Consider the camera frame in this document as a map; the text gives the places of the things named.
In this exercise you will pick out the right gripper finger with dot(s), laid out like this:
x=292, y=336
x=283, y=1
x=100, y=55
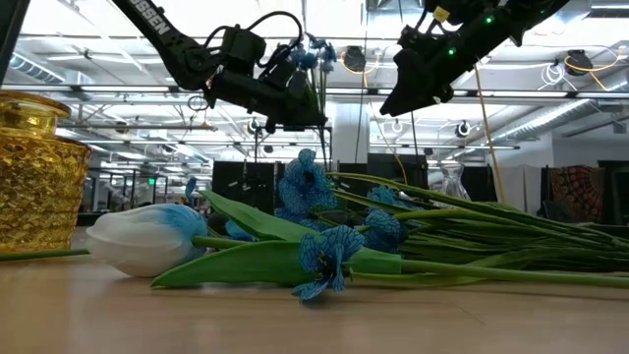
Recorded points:
x=444, y=93
x=408, y=88

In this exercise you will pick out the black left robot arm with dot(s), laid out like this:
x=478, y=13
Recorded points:
x=167, y=39

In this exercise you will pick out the black partition panel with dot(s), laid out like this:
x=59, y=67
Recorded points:
x=245, y=182
x=393, y=164

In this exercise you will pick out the red patterned cloth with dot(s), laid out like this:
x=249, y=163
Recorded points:
x=577, y=192

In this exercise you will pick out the clear glass vase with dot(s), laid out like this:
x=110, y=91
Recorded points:
x=452, y=184

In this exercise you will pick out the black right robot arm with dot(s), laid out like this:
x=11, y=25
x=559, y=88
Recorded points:
x=516, y=19

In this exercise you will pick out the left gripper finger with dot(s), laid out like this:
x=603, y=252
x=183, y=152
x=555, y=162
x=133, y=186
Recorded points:
x=287, y=74
x=307, y=110

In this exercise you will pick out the white blue artificial tulip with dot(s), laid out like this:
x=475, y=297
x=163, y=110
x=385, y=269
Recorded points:
x=142, y=241

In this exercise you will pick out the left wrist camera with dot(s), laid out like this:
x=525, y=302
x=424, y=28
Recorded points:
x=243, y=44

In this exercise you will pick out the black gantry frame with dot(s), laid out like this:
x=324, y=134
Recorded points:
x=295, y=129

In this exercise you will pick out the yellow textured glass vase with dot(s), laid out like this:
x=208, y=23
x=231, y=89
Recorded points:
x=39, y=187

